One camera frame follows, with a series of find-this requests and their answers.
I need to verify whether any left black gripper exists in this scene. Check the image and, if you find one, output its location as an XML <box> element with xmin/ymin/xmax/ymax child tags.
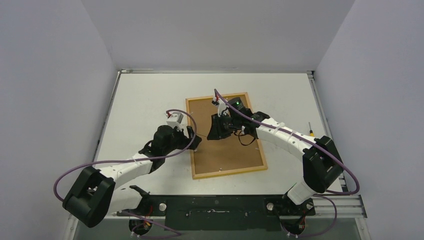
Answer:
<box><xmin>163</xmin><ymin>125</ymin><xmax>201</xmax><ymax>156</ymax></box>

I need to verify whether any yellow wooden photo frame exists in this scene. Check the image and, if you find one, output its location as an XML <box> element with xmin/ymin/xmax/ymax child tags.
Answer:
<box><xmin>185</xmin><ymin>96</ymin><xmax>268</xmax><ymax>180</ymax></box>

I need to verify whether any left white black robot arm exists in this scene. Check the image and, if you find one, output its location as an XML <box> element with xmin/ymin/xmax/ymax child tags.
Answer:
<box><xmin>62</xmin><ymin>125</ymin><xmax>202</xmax><ymax>228</ymax></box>

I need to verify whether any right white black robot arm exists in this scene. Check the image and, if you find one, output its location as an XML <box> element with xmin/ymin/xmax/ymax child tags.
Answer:
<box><xmin>207</xmin><ymin>96</ymin><xmax>343</xmax><ymax>215</ymax></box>

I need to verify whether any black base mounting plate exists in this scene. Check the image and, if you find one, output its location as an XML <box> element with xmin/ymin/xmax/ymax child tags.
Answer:
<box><xmin>129</xmin><ymin>194</ymin><xmax>316</xmax><ymax>231</ymax></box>

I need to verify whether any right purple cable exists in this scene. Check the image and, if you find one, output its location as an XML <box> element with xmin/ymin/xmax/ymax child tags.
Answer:
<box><xmin>213</xmin><ymin>88</ymin><xmax>361</xmax><ymax>239</ymax></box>

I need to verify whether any purple cable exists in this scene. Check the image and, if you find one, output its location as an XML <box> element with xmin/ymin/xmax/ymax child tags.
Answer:
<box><xmin>53</xmin><ymin>109</ymin><xmax>198</xmax><ymax>240</ymax></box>
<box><xmin>213</xmin><ymin>88</ymin><xmax>361</xmax><ymax>239</ymax></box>

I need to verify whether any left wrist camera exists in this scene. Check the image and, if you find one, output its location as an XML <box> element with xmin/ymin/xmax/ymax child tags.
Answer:
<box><xmin>166</xmin><ymin>112</ymin><xmax>184</xmax><ymax>129</ymax></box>

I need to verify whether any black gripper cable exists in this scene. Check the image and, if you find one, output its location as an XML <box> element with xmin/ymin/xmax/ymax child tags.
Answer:
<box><xmin>233</xmin><ymin>129</ymin><xmax>258</xmax><ymax>147</ymax></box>

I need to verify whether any yellow handled screwdriver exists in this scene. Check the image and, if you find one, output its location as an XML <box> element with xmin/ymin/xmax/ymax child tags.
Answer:
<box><xmin>308</xmin><ymin>122</ymin><xmax>315</xmax><ymax>137</ymax></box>

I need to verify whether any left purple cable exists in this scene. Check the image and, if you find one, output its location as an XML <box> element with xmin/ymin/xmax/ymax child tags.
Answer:
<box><xmin>53</xmin><ymin>109</ymin><xmax>198</xmax><ymax>240</ymax></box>

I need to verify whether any aluminium rail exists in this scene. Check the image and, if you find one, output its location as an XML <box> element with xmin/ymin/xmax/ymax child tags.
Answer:
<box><xmin>312</xmin><ymin>195</ymin><xmax>368</xmax><ymax>219</ymax></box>

